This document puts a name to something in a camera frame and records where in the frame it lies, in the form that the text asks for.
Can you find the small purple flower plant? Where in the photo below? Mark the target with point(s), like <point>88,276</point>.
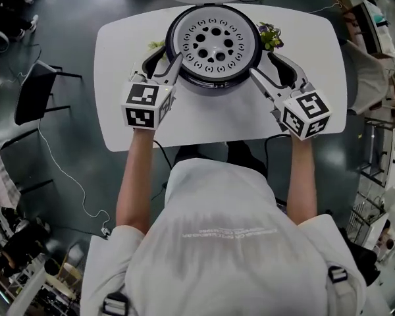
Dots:
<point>270,38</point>

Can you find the wooden stool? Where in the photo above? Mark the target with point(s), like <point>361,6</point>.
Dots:
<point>64,275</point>

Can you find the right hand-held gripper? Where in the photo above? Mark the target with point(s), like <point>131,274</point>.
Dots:
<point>306,110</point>

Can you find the grey armchair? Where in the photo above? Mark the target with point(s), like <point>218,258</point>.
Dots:
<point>368,77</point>

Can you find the person's right forearm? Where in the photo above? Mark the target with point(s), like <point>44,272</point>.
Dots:
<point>303,183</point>

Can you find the person's left forearm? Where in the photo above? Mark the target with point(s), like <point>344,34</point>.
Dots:
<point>136,183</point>

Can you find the dark rice cooker body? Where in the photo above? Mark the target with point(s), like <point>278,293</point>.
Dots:
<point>217,83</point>

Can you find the black chair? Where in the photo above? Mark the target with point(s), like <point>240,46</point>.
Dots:
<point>36,91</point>

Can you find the white steamer tray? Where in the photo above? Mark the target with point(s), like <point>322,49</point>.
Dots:
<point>214,21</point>

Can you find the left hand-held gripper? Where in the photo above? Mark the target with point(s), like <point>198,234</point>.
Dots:
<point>141,95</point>

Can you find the person's dark trousers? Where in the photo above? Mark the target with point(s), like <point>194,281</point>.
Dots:
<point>217,151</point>

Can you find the person's white shirt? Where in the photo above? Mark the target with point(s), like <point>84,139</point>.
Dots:
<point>224,242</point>

